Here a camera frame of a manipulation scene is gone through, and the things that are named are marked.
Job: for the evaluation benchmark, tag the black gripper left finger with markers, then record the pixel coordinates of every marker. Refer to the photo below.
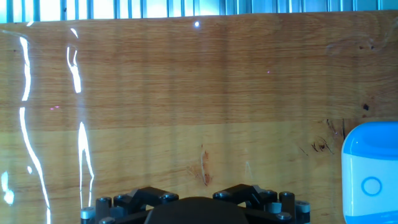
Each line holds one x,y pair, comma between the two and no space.
136,199

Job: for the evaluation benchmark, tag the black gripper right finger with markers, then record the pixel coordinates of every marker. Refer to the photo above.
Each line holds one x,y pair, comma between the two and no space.
242,193

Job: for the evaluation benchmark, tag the white and blue desk lamp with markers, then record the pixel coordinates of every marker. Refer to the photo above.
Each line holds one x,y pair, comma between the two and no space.
370,161

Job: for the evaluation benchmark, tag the glossy wood-grain table mat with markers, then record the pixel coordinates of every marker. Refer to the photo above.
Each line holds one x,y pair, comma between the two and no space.
186,93

